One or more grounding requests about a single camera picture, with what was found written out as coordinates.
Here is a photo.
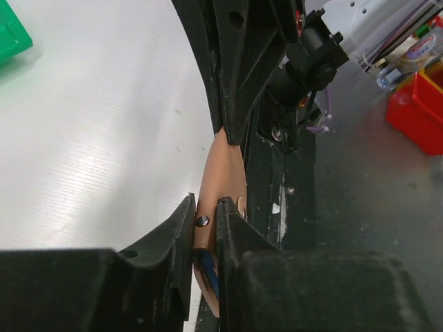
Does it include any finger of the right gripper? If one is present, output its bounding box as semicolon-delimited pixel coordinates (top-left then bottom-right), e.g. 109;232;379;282
172;0;301;145

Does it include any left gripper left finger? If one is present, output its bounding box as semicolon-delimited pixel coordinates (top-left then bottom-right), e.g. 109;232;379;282
1;194;195;331

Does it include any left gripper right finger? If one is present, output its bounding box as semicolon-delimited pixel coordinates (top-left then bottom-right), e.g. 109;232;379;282
216;198;434;331

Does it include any tan leather card holder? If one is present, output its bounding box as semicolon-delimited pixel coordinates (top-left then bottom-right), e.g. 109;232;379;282
193;129;246;318

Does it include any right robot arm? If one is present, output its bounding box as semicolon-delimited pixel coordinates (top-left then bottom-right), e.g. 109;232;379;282
173;1;348;145

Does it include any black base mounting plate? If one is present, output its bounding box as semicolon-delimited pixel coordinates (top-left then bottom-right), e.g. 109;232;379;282
193;100;318;332

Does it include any plastic water bottle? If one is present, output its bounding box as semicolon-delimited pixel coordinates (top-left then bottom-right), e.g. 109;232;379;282
377;66;414;91

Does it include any red plastic bin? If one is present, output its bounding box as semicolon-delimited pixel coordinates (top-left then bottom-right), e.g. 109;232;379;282
385;68;442;156

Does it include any green plastic bin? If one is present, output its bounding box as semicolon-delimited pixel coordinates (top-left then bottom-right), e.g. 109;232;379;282
0;0;33;63

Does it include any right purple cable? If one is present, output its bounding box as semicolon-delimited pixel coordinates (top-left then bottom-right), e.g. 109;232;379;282
306;86;335;134

